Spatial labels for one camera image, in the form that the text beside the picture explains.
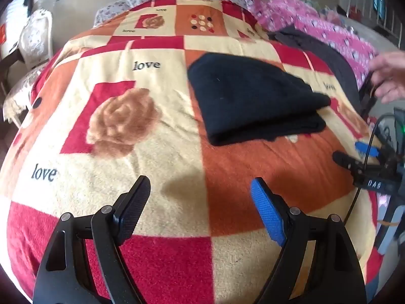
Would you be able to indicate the patchwork rose print blanket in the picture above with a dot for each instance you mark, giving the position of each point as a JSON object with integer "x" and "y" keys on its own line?
{"x": 133, "y": 126}

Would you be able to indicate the pink penguin print blanket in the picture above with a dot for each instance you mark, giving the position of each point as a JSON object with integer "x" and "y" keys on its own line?
{"x": 319, "y": 22}

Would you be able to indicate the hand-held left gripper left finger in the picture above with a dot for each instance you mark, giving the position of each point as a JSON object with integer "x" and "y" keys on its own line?
{"x": 134, "y": 205}

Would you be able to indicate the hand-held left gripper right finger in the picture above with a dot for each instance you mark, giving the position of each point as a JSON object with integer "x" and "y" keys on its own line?
{"x": 267, "y": 212}

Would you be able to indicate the white ornate chair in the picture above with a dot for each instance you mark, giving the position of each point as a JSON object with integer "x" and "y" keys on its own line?
{"x": 34, "y": 38}

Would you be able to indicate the person's right hand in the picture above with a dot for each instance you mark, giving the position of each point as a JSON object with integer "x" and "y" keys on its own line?
{"x": 390, "y": 76}

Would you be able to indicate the black pants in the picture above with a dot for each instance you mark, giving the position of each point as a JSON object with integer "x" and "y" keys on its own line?
{"x": 253, "y": 101}

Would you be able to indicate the white metal railing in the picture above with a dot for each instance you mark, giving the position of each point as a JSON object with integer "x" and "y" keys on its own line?
{"x": 364, "y": 6}

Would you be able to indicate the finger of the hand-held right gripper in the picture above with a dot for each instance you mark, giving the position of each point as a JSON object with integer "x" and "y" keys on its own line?
{"x": 367, "y": 148}
{"x": 345, "y": 161}

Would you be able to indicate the dark grey cloth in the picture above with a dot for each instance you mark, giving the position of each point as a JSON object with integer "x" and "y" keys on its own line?
{"x": 319, "y": 50}

